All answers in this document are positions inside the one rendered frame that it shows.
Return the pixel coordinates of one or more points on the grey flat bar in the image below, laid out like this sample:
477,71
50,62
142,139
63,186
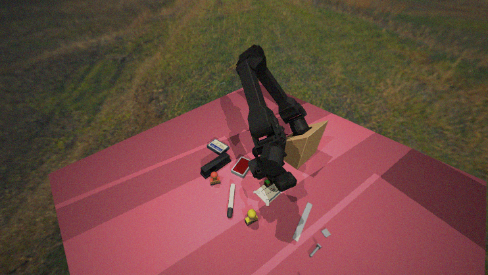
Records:
302,222

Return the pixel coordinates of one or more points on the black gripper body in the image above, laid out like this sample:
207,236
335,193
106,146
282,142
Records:
283,181

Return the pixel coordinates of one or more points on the beige inspection card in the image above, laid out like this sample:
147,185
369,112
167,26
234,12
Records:
267,194

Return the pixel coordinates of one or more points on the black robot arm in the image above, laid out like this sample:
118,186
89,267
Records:
251,66

